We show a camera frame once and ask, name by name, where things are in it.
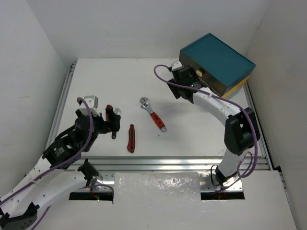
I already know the black handled adjustable wrench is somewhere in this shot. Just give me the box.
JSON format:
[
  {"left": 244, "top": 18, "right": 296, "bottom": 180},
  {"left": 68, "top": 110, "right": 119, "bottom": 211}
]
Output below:
[{"left": 111, "top": 108, "right": 121, "bottom": 139}]

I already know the teal drawer cabinet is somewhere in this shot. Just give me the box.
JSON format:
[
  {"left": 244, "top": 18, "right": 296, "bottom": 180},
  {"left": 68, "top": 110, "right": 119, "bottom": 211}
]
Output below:
[{"left": 179, "top": 33, "right": 256, "bottom": 98}]

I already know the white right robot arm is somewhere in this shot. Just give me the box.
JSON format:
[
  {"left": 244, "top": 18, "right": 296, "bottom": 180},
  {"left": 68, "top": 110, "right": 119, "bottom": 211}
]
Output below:
[{"left": 168, "top": 64, "right": 260, "bottom": 185}]

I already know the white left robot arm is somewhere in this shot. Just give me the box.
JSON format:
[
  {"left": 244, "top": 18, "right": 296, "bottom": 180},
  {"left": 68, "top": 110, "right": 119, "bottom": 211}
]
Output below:
[{"left": 0, "top": 106, "right": 121, "bottom": 230}]

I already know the red black utility knife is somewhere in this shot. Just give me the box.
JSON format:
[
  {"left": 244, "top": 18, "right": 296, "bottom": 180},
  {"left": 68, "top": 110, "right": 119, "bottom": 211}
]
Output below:
[
  {"left": 105, "top": 104, "right": 114, "bottom": 122},
  {"left": 127, "top": 124, "right": 136, "bottom": 153}
]

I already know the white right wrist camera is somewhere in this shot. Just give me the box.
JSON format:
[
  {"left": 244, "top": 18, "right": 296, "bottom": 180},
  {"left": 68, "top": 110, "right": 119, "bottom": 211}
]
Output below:
[{"left": 170, "top": 61, "right": 183, "bottom": 72}]

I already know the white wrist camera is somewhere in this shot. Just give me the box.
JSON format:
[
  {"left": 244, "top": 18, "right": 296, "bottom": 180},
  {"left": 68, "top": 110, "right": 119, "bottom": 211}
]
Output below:
[
  {"left": 79, "top": 95, "right": 100, "bottom": 116},
  {"left": 170, "top": 61, "right": 183, "bottom": 72}
]

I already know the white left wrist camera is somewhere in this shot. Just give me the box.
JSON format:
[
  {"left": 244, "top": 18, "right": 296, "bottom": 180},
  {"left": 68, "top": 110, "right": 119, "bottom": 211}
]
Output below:
[{"left": 79, "top": 95, "right": 100, "bottom": 116}]

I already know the aluminium rail frame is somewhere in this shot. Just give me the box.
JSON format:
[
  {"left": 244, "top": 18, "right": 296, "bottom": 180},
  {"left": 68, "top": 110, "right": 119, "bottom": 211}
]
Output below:
[{"left": 34, "top": 58, "right": 296, "bottom": 230}]

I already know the red handled adjustable wrench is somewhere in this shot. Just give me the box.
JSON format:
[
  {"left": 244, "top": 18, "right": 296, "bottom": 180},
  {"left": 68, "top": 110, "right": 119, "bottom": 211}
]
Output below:
[{"left": 140, "top": 97, "right": 167, "bottom": 132}]

